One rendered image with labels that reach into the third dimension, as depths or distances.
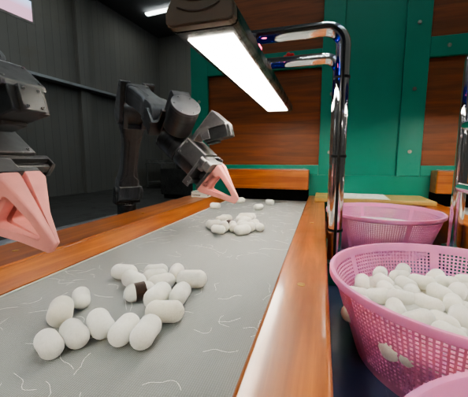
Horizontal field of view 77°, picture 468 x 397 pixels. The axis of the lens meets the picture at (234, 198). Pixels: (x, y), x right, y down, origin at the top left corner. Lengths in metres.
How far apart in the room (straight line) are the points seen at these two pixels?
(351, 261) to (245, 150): 0.78
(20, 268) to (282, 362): 0.35
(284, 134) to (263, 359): 0.96
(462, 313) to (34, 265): 0.50
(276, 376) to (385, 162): 0.98
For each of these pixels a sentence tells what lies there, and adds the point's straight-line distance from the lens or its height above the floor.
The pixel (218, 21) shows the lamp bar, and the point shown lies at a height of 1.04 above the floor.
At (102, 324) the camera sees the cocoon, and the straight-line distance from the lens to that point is 0.29.
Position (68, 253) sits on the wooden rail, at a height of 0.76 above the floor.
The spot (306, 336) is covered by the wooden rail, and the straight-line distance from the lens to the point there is 0.24.
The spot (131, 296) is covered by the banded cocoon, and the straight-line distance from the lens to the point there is 0.35.
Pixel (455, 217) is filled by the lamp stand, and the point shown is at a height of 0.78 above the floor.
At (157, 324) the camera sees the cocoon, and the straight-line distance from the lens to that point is 0.28.
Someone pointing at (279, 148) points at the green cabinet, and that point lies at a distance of 1.12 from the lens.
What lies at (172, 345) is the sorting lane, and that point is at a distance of 0.28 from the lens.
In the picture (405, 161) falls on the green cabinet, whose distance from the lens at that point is 1.12.
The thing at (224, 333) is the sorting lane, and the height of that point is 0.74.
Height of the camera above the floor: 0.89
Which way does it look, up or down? 8 degrees down
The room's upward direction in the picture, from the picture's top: straight up
